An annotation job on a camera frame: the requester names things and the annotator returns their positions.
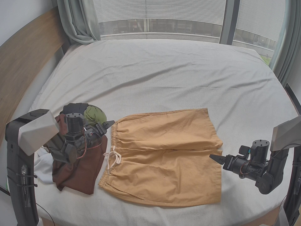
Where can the bed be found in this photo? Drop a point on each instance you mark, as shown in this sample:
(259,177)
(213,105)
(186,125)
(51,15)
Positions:
(164,67)

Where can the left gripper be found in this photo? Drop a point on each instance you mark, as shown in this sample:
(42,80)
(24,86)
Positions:
(95,133)

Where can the black garment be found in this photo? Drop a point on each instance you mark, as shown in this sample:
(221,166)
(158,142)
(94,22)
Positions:
(73,107)

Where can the window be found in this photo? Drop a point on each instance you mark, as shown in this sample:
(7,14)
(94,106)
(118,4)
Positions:
(164,8)

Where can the brown garment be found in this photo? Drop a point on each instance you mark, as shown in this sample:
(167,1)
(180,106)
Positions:
(80,173)

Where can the grey-green curtain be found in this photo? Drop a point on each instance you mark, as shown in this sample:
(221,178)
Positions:
(75,13)
(289,43)

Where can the green garment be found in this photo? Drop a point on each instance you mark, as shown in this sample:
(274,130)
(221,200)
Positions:
(93,115)

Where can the white garment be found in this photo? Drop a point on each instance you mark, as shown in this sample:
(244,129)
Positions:
(43,171)

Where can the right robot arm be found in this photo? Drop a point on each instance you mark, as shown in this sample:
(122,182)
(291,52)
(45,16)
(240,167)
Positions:
(259,149)

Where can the tan shorts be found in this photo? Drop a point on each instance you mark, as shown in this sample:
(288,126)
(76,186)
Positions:
(164,161)

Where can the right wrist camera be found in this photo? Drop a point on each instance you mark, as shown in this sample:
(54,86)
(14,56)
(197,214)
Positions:
(243,149)

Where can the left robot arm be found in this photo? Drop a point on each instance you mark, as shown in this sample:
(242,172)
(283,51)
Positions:
(37,131)

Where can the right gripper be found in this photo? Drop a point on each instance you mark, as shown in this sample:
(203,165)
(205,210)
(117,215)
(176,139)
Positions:
(237,166)

